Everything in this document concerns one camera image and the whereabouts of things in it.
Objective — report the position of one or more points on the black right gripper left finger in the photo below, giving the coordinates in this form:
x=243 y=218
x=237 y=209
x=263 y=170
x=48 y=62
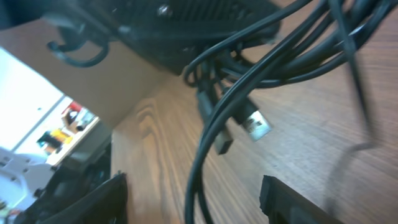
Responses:
x=105 y=204

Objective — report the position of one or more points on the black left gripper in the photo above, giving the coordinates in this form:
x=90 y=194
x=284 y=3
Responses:
x=167 y=34

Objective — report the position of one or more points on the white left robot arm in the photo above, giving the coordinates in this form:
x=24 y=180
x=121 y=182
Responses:
x=128 y=62

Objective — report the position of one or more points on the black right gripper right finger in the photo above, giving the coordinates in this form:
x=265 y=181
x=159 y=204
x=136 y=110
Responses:
x=283 y=205

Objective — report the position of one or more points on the cluttered background shelf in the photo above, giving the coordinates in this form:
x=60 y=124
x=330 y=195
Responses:
x=59 y=132

